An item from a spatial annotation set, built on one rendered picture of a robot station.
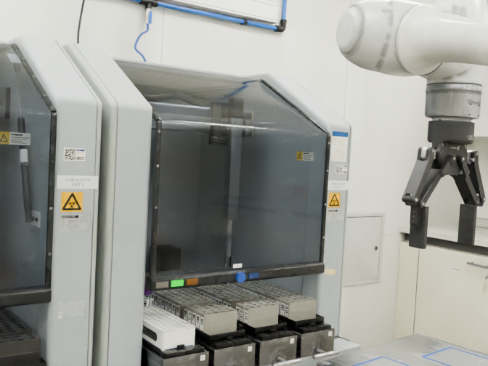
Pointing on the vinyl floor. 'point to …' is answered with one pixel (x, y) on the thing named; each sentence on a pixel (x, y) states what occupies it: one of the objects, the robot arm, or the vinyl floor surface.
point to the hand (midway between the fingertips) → (442, 239)
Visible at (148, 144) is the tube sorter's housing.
